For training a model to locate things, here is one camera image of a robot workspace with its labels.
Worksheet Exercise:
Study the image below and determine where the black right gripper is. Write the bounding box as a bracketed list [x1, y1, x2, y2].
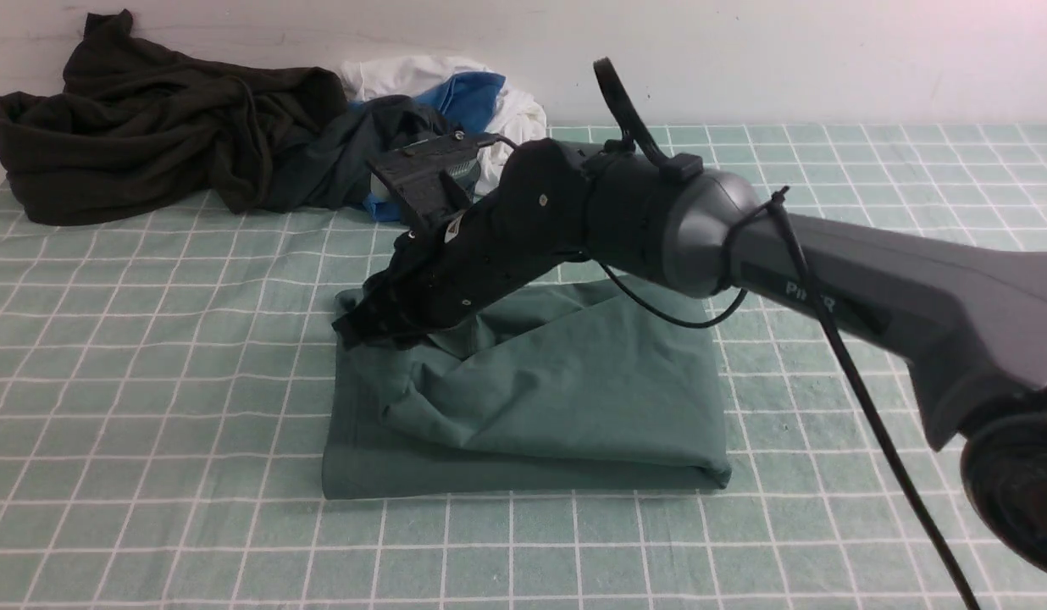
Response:
[331, 138, 602, 351]

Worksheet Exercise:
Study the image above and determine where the green long-sleeve shirt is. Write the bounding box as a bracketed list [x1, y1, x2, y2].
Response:
[321, 280, 730, 501]

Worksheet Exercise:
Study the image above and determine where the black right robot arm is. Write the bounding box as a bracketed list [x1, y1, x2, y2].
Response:
[334, 136, 1047, 573]

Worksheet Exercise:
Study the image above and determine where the dark teal crumpled garment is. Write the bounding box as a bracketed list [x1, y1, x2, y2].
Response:
[259, 94, 462, 213]

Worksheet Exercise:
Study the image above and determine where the blue crumpled garment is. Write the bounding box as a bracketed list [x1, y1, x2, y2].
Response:
[362, 72, 505, 223]

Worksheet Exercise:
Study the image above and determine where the white crumpled garment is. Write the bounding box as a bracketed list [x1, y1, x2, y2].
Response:
[339, 55, 547, 197]

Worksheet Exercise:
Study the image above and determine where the dark brown crumpled garment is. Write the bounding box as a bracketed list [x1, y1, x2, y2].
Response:
[0, 10, 348, 225]

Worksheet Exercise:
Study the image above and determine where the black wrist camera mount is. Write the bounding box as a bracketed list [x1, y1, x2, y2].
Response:
[367, 131, 500, 236]

